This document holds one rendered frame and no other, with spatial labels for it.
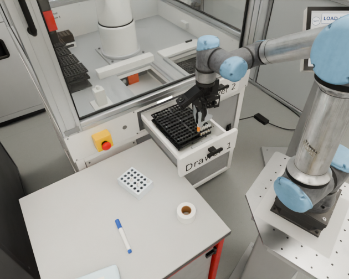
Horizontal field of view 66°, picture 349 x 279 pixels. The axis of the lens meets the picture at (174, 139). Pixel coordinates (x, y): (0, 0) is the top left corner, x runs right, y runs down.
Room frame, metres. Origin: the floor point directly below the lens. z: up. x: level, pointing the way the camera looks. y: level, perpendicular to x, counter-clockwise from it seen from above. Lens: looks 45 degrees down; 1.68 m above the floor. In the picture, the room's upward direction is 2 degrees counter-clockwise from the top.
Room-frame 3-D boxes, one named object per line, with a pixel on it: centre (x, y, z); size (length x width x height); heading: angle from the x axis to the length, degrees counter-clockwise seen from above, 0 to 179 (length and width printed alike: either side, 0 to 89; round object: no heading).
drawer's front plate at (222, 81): (1.18, -0.23, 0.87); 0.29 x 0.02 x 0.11; 122
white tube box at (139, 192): (0.67, 0.17, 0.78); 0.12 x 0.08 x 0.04; 48
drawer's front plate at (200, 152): (0.74, -0.14, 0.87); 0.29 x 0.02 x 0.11; 122
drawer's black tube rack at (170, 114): (0.91, -0.03, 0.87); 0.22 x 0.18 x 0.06; 32
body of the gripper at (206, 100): (0.86, -0.13, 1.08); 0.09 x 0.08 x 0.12; 115
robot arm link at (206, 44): (0.86, -0.12, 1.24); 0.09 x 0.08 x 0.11; 33
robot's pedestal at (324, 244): (0.54, -0.48, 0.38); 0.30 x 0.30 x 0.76; 51
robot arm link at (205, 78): (0.86, -0.12, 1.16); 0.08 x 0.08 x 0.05
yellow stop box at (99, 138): (0.83, 0.31, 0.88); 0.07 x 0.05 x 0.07; 122
